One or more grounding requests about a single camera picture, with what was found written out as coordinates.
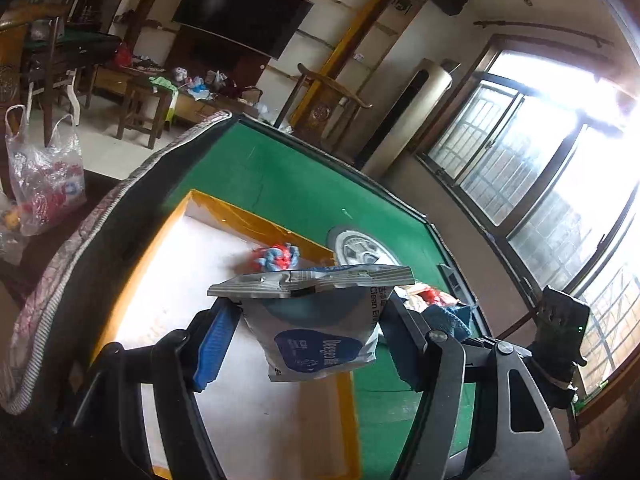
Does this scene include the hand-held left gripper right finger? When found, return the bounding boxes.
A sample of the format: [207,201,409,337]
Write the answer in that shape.
[382,292,572,480]

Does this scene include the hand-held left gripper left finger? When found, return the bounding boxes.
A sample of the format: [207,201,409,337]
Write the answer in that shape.
[72,302,243,480]

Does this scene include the yellow cardboard box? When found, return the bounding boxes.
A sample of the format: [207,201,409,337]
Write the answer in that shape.
[90,189,362,480]

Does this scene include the grey wet wipes packet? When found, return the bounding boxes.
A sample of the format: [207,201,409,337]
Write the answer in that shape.
[207,264,416,383]

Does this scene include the dark blue cloth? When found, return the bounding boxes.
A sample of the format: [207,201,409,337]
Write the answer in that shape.
[424,305,474,342]

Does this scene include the blue and red knitted cloth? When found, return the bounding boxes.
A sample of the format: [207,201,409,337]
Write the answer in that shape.
[248,242,302,273]

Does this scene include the round grey table control panel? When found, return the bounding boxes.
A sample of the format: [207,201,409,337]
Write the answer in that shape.
[327,226,404,268]

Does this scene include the barred window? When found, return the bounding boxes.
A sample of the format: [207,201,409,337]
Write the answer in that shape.
[417,35,640,403]

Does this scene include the clear plastic bag red print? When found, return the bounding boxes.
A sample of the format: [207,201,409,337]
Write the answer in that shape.
[5,105,87,237]

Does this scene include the wooden television cabinet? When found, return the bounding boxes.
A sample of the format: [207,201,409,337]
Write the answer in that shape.
[91,60,266,128]

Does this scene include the white standing air conditioner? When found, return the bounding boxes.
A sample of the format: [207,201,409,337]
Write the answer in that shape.
[360,58,454,179]

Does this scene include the small wooden table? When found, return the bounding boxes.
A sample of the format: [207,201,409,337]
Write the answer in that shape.
[116,74,174,150]

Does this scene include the carved wooden chair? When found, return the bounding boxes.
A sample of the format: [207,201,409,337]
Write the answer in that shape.
[289,63,374,157]

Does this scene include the green cloth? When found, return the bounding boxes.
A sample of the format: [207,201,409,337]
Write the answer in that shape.
[149,76,180,128]

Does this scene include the curtain rod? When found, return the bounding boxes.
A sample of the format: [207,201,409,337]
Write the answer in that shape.
[473,20,614,49]

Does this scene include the dark wooden chair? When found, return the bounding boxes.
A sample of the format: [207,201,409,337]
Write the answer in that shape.
[21,15,85,147]

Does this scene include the black wall television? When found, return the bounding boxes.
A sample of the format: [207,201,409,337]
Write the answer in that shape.
[171,0,315,61]

